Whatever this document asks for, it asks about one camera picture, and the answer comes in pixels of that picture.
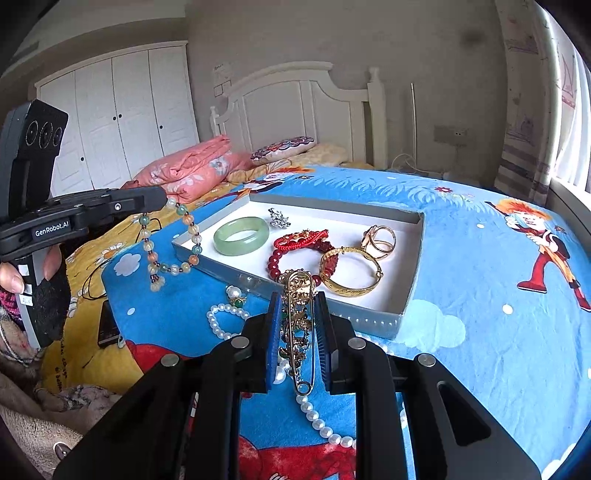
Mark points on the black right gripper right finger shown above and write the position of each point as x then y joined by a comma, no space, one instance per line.
414,418

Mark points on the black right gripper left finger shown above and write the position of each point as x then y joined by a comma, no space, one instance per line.
181,419

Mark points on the white pearl necklace green pendant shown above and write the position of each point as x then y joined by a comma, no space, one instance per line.
234,306

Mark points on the person's left hand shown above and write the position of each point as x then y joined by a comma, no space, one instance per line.
11,280

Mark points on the white wardrobe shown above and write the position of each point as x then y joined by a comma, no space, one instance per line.
125,109

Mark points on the yellow cartoon bedsheet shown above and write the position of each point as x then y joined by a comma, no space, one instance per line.
76,358

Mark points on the wide gold bangle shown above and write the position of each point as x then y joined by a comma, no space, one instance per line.
350,271

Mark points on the blue cartoon blanket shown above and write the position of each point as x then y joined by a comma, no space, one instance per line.
486,301

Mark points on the pink floral folded quilt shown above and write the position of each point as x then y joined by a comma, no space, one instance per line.
188,174

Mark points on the interlocked rose gold rings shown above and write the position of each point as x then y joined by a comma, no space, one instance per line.
378,239

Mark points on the green jade bangle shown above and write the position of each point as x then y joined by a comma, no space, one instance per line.
241,236

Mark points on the silver crystal brooch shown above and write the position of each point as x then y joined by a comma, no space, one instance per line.
278,220

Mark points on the patterned round cushion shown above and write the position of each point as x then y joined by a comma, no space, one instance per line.
283,149

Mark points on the white wooden headboard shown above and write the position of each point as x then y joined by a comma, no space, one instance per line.
301,99

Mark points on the cream pillow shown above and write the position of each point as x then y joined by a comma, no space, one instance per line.
323,154

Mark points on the printed window curtain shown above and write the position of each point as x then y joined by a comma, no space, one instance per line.
547,133

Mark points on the wall power socket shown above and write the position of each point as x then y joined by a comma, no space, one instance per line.
450,135

